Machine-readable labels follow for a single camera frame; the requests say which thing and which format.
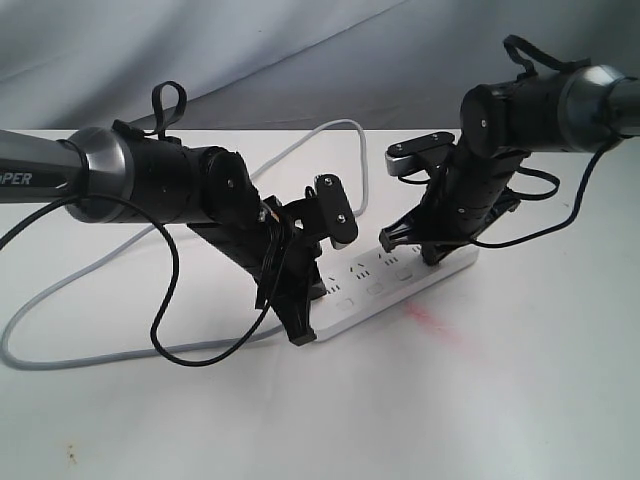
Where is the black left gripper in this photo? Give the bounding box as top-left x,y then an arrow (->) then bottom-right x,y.
188,196 -> 327,346

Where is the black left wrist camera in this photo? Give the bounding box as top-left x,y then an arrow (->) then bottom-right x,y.
302,174 -> 358,250

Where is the grey power cord with plug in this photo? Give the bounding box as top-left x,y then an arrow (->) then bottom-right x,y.
0,118 -> 371,372

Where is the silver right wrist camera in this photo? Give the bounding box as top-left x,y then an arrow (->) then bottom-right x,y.
385,131 -> 455,178

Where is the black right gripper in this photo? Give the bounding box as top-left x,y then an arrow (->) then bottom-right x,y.
378,149 -> 518,265

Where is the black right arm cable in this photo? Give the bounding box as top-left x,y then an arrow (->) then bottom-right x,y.
399,34 -> 640,249

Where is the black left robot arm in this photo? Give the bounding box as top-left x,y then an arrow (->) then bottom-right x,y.
1,122 -> 326,345

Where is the white five-socket power strip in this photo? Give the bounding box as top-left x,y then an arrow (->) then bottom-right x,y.
310,246 -> 479,342

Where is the grey backdrop cloth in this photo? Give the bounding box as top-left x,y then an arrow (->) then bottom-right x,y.
1,1 -> 639,130

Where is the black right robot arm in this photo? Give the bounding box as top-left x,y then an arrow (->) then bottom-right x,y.
379,65 -> 639,266

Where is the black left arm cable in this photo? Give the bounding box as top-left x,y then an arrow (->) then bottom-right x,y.
0,82 -> 301,368

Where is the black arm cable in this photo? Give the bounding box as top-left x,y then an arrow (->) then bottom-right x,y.
0,82 -> 301,368
399,34 -> 640,249

